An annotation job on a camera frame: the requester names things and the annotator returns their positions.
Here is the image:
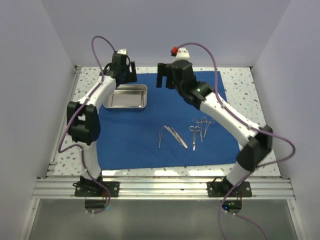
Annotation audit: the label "blue surgical cloth wrap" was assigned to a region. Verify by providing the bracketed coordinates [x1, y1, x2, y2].
[97, 73, 240, 170]

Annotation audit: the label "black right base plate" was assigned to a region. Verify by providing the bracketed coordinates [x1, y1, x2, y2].
[206, 177, 253, 198]

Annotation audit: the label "steel surgical forceps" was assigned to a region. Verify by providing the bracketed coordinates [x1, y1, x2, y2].
[192, 117, 203, 142]

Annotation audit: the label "steel straight surgical scissors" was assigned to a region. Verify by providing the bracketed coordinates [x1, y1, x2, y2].
[189, 125, 200, 151]

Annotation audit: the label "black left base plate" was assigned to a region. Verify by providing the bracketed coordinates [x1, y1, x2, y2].
[72, 181, 120, 198]

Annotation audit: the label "thin steel scalpel handle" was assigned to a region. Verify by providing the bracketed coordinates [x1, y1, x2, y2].
[171, 127, 182, 140]

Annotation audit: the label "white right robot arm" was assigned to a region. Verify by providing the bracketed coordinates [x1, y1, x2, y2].
[156, 60, 273, 197]

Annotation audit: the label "aluminium front rail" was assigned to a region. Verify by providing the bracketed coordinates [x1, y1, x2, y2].
[31, 177, 295, 200]

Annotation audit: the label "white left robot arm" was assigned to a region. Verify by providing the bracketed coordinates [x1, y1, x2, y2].
[67, 49, 137, 197]

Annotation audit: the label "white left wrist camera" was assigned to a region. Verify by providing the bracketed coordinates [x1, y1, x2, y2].
[117, 48, 128, 55]

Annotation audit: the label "stainless steel instrument tray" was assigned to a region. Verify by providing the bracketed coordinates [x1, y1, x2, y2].
[103, 84, 148, 111]

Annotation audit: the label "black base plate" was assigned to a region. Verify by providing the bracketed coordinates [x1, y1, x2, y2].
[206, 177, 253, 198]
[72, 181, 120, 198]

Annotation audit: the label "aluminium rail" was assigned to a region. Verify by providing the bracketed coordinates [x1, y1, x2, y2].
[31, 177, 295, 200]
[44, 65, 82, 178]

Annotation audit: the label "steel tweezers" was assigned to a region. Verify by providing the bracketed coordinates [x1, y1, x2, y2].
[158, 125, 164, 149]

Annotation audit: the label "aluminium left side rail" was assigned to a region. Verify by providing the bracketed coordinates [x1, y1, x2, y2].
[44, 65, 82, 178]

